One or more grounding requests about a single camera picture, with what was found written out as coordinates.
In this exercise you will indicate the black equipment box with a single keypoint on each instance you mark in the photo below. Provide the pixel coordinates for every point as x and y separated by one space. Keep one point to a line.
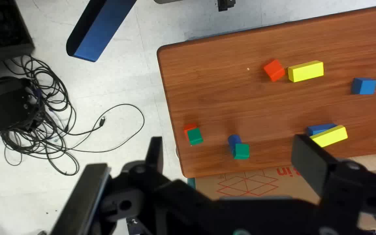
0 26
0 106

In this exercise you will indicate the blue rectangular block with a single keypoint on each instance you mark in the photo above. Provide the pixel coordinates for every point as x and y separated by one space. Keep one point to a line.
320 128

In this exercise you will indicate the large brown cardboard sheet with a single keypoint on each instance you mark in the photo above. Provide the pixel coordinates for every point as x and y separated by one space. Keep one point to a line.
257 183

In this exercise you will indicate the small blue block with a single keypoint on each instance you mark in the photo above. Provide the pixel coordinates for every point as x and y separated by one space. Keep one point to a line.
234 140

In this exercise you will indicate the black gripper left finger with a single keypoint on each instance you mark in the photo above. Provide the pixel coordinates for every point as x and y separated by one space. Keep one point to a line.
155 153

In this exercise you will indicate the blue cube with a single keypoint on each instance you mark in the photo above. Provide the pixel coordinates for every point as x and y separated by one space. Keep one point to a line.
363 86

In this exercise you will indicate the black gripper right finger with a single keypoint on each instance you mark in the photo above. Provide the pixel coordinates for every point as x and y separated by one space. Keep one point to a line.
312 162

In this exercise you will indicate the green triangular block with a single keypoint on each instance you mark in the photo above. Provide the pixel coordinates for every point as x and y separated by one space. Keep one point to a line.
241 152

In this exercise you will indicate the orange-red cube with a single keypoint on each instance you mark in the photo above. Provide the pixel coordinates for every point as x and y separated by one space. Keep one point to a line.
274 69

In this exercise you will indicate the blue and black panel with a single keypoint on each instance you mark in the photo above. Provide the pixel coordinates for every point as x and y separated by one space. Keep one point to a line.
97 26

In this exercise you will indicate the yellow rectangular block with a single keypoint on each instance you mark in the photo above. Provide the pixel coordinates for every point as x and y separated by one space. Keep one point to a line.
305 71
329 136

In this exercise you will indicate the small red block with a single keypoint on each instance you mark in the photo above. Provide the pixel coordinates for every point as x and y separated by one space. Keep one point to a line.
188 127

